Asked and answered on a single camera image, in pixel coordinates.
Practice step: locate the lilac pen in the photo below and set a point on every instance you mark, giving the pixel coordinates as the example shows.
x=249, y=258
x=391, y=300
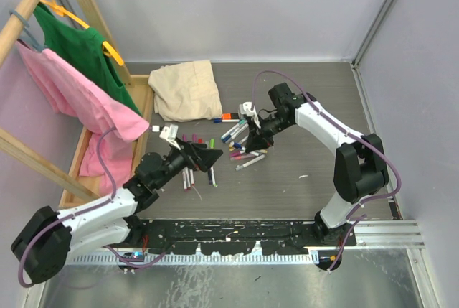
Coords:
x=242, y=156

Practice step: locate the pink shirt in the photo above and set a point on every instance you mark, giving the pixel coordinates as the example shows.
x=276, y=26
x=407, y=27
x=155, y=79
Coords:
x=114, y=125

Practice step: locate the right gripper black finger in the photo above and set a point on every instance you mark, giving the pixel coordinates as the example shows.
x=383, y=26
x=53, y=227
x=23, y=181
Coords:
x=254, y=130
x=258, y=142

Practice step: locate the grey cap white marker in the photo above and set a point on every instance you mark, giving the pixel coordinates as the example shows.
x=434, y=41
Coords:
x=242, y=140

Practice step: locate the grey cable duct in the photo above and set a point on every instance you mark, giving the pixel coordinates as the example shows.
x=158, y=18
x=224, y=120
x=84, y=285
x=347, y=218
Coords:
x=106, y=258

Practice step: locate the blue end white marker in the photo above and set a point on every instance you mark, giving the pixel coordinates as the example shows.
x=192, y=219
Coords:
x=259, y=152

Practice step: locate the dark blue cap marker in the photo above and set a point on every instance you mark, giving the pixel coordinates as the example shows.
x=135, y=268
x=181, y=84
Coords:
x=236, y=132

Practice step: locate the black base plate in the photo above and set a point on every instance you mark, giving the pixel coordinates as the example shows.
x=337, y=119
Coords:
x=230, y=237

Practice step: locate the beige folded cloth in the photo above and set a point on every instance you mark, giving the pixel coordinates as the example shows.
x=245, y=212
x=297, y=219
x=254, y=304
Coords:
x=185, y=92

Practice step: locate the green shirt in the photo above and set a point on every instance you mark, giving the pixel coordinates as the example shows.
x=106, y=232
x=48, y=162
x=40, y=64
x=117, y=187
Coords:
x=83, y=49

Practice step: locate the orange black highlighter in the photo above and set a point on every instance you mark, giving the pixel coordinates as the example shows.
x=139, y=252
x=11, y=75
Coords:
x=230, y=117

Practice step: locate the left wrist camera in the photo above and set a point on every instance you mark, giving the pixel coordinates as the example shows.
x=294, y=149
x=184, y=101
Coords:
x=168, y=133

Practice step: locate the dark purple clear pen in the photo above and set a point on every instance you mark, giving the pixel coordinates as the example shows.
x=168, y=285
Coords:
x=209, y=174

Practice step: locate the teal cap white marker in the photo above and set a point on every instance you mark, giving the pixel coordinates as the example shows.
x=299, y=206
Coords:
x=225, y=136

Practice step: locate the green cap rainbow pen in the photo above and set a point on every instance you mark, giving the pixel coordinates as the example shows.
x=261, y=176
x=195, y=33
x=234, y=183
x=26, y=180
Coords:
x=213, y=178

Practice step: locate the wooden clothes rack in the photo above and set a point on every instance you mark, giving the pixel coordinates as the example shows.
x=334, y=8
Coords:
x=78, y=189

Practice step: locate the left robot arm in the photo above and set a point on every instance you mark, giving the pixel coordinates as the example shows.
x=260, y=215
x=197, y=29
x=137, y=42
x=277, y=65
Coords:
x=51, y=238

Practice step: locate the yellow end rainbow pen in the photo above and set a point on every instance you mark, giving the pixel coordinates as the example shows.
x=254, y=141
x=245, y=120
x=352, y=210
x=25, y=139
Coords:
x=237, y=146

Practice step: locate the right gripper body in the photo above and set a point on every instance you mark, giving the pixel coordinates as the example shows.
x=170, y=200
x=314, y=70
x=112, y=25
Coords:
x=272, y=126

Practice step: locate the red cap white pen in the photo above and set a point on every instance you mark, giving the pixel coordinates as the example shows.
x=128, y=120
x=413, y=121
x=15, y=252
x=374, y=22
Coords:
x=191, y=177

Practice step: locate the yellow hanger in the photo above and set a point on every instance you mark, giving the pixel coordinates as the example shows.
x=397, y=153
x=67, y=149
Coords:
x=108, y=49

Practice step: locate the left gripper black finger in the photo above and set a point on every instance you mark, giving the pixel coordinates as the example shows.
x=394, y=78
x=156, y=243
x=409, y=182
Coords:
x=197, y=149
x=207, y=158

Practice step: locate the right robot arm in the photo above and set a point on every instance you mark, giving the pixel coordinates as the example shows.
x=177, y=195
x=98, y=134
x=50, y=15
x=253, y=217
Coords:
x=359, y=169

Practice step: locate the grey hanger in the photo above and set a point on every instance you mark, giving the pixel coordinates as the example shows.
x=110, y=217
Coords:
x=26, y=36

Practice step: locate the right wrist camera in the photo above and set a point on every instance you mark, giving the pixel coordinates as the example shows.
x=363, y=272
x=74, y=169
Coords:
x=248, y=110

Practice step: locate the grey end white marker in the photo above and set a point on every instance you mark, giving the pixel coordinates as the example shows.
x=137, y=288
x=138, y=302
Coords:
x=251, y=162

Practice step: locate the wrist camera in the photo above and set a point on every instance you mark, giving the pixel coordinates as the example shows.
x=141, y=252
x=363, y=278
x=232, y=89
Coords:
x=168, y=133
x=248, y=110

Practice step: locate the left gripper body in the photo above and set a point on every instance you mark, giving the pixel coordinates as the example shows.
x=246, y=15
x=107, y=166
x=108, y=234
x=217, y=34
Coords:
x=181, y=159

